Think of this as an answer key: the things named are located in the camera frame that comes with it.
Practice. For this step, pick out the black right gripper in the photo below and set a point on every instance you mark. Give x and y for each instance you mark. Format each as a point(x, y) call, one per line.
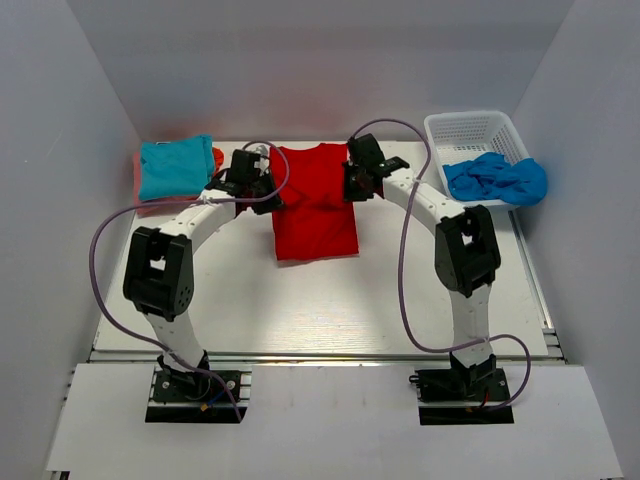
point(349, 193)

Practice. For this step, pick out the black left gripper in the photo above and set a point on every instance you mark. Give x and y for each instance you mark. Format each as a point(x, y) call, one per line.
point(264, 208)

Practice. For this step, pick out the red t shirt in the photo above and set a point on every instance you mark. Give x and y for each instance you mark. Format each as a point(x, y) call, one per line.
point(315, 222)

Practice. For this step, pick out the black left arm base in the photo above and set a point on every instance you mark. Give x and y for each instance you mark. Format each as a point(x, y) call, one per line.
point(187, 397)

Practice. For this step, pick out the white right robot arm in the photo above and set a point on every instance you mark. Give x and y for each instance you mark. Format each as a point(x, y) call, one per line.
point(466, 252)

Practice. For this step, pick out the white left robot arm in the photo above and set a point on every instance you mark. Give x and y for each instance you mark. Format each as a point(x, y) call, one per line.
point(159, 275)

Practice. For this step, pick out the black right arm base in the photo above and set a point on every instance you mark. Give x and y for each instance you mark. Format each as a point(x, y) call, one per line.
point(444, 399)

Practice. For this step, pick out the folded orange t shirt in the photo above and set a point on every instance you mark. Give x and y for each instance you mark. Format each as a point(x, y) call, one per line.
point(218, 158)

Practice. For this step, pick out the folded teal t shirt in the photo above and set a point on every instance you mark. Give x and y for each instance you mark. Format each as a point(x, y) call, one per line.
point(175, 169)

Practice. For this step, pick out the folded pink t shirt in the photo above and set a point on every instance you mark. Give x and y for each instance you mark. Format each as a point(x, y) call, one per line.
point(154, 206)

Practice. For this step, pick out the white plastic basket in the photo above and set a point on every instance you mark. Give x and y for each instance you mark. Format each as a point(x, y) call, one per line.
point(462, 136)

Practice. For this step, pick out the crumpled blue t shirt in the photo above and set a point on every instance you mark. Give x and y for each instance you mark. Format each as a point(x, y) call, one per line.
point(491, 177)

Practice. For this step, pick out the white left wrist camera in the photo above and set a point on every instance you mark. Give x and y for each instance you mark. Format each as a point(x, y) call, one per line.
point(258, 148)

